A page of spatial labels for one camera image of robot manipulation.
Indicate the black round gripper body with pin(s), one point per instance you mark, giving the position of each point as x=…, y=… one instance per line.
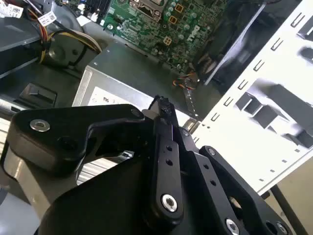
x=102, y=208

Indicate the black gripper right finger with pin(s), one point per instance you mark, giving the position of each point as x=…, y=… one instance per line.
x=227, y=175

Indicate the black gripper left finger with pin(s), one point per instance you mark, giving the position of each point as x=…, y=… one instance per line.
x=61, y=132

